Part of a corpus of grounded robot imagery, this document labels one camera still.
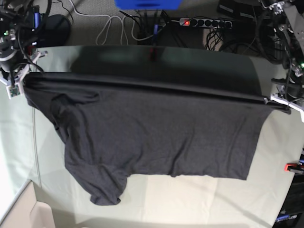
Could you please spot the black t-shirt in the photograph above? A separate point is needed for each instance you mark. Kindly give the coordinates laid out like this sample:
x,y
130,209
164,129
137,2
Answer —
x,y
111,133

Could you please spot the black power strip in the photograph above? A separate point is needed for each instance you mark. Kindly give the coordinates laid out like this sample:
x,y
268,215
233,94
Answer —
x,y
206,23

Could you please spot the black round bag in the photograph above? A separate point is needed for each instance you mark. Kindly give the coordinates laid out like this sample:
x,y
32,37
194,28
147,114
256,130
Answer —
x,y
57,31

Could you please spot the red black clamp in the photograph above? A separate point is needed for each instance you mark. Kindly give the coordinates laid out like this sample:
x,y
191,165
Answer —
x,y
295,168
153,54

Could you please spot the blue box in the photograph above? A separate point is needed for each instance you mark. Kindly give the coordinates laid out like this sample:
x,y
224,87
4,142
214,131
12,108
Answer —
x,y
147,4

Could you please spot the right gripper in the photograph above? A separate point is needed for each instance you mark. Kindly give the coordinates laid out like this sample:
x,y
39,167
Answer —
x,y
13,70

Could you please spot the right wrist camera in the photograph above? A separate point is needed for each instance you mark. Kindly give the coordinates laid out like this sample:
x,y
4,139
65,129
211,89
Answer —
x,y
14,91

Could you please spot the cardboard box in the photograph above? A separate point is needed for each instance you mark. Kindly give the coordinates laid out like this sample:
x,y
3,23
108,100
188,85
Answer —
x,y
27,212

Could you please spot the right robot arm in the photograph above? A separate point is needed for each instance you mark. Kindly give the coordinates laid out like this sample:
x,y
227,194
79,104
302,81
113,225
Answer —
x,y
17,32

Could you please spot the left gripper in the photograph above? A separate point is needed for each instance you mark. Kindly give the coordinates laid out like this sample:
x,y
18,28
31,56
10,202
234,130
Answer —
x,y
293,91

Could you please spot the right red black clamp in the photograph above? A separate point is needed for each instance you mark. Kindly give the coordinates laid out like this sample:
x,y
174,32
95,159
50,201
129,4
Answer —
x,y
295,168

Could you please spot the middle red black clamp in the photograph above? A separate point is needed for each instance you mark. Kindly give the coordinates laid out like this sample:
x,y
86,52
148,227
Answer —
x,y
153,54

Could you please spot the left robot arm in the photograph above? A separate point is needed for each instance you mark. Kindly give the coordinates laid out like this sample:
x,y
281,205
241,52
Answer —
x,y
287,20

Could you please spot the black equipment box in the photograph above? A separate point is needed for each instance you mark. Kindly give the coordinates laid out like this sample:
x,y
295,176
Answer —
x,y
291,214

